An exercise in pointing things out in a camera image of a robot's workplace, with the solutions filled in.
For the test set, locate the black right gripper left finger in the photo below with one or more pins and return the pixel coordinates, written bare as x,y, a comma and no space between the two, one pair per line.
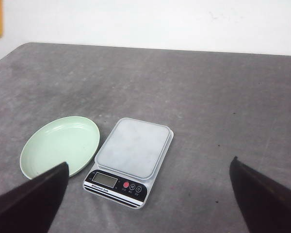
32,207

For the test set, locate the silver digital kitchen scale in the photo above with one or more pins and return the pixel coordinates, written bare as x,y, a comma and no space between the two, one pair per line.
128,162

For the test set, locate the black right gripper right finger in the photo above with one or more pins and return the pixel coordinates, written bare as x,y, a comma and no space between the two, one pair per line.
264,203

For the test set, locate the light green plate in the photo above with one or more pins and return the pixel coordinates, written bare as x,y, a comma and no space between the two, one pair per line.
71,139

